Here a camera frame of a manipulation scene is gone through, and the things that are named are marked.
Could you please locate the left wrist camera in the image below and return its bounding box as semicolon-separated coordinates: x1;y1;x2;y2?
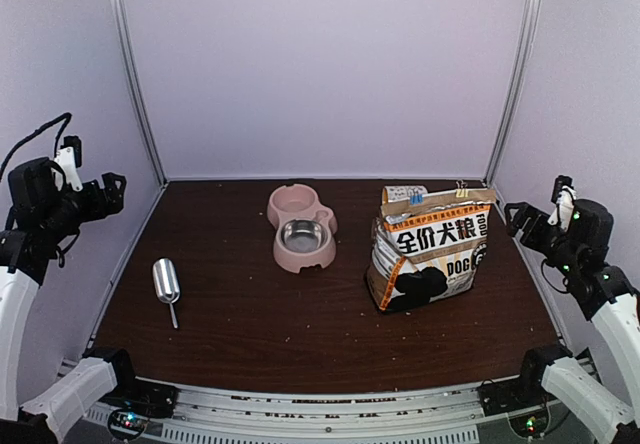
52;136;83;192

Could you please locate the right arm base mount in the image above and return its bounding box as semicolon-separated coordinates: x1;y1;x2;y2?
477;378;551;440

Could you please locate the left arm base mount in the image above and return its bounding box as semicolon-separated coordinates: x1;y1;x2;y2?
101;379;179;441

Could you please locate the blue binder clip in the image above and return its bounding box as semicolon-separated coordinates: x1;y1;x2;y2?
407;186;424;205

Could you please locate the gold binder clip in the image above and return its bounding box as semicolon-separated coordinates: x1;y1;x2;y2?
456;180;469;199

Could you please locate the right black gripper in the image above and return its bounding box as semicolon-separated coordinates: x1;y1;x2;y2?
503;202;580;277

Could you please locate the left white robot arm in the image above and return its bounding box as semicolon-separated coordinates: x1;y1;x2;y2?
1;157;144;443

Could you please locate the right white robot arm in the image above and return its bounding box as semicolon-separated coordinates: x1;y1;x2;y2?
505;199;639;443

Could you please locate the right aluminium frame post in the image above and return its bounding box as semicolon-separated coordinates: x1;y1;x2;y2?
484;0;542;187

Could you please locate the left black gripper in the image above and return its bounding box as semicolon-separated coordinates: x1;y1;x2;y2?
42;172;126;241

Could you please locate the aluminium frame post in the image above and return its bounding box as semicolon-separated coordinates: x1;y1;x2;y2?
484;0;542;187
110;0;168;188

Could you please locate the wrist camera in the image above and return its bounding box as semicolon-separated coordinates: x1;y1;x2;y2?
548;175;576;231
52;136;83;192

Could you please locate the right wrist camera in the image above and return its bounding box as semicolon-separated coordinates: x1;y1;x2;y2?
548;175;576;231

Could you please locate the dog food bag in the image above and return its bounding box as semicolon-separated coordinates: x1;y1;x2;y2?
365;188;496;314

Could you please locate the metal food scoop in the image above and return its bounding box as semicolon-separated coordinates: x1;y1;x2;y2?
152;258;181;330

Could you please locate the white patterned mug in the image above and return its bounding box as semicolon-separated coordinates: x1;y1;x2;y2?
382;185;429;204

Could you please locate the pink double pet bowl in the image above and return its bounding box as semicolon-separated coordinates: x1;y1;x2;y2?
267;184;338;274

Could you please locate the left aluminium frame post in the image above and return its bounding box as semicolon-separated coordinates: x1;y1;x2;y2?
110;0;168;188

